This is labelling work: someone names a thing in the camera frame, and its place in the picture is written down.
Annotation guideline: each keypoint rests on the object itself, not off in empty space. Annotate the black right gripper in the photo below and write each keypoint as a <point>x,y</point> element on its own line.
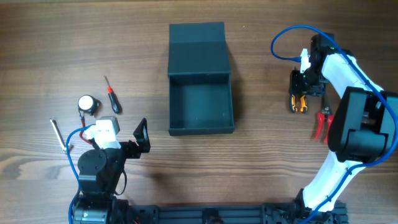
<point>298,88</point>

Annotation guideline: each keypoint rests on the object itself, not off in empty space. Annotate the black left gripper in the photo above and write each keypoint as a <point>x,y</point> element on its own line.
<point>134,148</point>

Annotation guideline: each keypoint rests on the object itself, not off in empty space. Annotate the black red small screwdriver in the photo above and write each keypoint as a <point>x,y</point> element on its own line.
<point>116,107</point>

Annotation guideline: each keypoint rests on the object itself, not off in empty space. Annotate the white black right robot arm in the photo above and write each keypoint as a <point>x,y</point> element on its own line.
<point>361,121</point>

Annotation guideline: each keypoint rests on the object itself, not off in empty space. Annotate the orange black needle-nose pliers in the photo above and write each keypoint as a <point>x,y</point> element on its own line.
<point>298,103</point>

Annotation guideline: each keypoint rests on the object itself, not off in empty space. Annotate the dark green open box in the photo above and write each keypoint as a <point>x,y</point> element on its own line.
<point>199,72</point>

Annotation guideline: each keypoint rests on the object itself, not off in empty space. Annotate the red handled snips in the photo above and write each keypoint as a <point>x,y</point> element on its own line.
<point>325,115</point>

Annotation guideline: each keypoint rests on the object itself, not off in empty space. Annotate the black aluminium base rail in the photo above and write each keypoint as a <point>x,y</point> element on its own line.
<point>267,213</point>

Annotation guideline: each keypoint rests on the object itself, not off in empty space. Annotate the silver metal socket wrench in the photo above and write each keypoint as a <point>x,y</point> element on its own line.
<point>59,135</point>

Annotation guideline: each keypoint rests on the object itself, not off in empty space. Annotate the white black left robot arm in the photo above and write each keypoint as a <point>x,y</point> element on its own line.
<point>98,172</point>

